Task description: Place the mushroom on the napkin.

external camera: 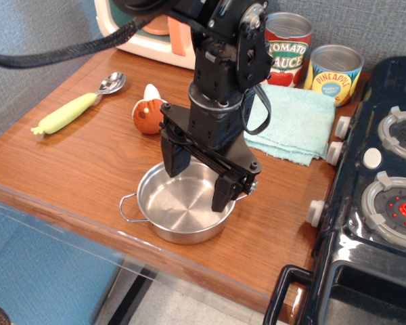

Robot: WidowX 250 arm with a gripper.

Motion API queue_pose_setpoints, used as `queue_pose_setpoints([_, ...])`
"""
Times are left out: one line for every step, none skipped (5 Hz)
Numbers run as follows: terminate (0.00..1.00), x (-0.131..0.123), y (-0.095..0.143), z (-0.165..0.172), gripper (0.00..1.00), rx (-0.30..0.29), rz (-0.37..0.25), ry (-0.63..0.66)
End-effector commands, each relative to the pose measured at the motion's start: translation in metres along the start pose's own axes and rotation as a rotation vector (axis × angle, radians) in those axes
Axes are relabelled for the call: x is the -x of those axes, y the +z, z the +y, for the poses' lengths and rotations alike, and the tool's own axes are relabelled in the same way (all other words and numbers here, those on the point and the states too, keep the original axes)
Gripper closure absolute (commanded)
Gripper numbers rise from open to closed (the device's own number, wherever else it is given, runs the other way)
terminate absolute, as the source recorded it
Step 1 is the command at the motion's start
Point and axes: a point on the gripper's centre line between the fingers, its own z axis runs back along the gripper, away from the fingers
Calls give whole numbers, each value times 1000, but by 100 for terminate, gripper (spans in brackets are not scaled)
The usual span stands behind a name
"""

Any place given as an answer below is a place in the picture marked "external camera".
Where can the black toy stove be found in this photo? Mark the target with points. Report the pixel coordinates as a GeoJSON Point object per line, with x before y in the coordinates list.
{"type": "Point", "coordinates": [359, 269]}

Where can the toy microwave oven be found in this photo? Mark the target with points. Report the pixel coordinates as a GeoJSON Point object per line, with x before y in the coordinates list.
{"type": "Point", "coordinates": [175, 48]}

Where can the pineapple can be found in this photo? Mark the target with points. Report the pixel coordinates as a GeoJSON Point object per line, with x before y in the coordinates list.
{"type": "Point", "coordinates": [334, 70]}

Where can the stainless steel pan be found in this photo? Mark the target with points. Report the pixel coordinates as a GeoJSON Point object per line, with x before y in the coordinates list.
{"type": "Point", "coordinates": [179, 208]}

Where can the spoon with green handle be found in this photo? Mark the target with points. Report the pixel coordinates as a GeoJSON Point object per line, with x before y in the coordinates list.
{"type": "Point", "coordinates": [72, 110]}

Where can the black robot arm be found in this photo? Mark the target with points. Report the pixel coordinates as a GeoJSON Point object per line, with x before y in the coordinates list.
{"type": "Point", "coordinates": [232, 60]}

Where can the light blue cloth napkin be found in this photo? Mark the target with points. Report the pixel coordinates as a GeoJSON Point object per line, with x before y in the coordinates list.
{"type": "Point", "coordinates": [300, 126]}

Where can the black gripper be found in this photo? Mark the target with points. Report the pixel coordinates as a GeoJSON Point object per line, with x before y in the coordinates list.
{"type": "Point", "coordinates": [212, 132]}

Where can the tomato sauce can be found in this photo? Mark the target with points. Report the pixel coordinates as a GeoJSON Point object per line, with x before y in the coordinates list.
{"type": "Point", "coordinates": [289, 36]}

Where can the brown plush mushroom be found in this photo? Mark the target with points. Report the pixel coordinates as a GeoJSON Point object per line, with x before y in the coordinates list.
{"type": "Point", "coordinates": [146, 113]}

